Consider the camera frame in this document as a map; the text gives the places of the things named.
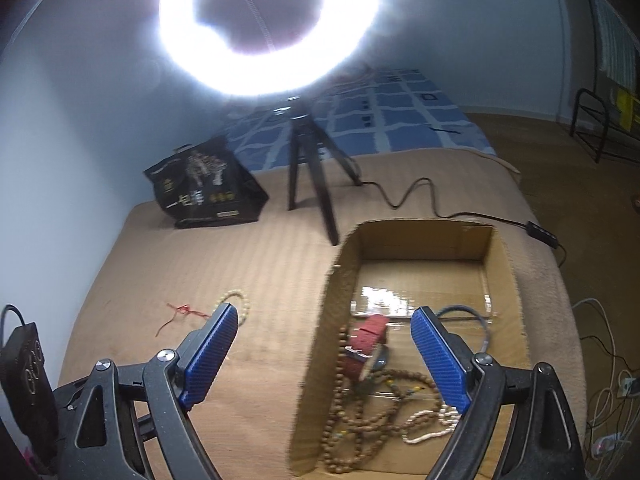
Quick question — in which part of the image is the red string jade pendant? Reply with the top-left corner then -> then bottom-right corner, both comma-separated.
155,304 -> 210,337

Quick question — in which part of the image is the cardboard box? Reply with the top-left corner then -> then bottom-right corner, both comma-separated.
288,219 -> 530,479

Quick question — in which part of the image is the white power strip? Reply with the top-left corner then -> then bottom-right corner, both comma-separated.
591,432 -> 624,460

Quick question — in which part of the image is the silver bangle ring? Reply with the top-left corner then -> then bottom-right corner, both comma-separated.
434,303 -> 494,356

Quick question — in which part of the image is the black light power cable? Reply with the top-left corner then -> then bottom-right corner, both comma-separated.
357,176 -> 569,266

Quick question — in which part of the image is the black printed snack bag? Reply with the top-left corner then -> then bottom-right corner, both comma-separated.
144,136 -> 269,229

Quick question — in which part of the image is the blue checked bedsheet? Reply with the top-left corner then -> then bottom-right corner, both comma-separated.
224,70 -> 496,171

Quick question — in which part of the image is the white pearl necklace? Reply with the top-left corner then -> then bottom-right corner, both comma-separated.
400,404 -> 462,446

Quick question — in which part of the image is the cream bead bracelet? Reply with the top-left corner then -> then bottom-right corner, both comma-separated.
214,288 -> 253,330

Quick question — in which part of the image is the yellow box on rack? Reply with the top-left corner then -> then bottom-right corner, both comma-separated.
616,88 -> 639,131

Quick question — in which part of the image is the black clothes rack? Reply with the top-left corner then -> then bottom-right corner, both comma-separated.
568,88 -> 639,165

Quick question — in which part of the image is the brown wooden bead necklace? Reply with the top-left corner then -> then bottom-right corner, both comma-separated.
320,325 -> 444,475

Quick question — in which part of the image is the red strap wristwatch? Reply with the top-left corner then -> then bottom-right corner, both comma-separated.
343,314 -> 388,382

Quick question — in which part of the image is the black mini tripod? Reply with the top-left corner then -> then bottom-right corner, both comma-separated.
279,96 -> 362,246

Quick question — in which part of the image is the white ring light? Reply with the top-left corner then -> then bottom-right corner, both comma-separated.
157,0 -> 383,98

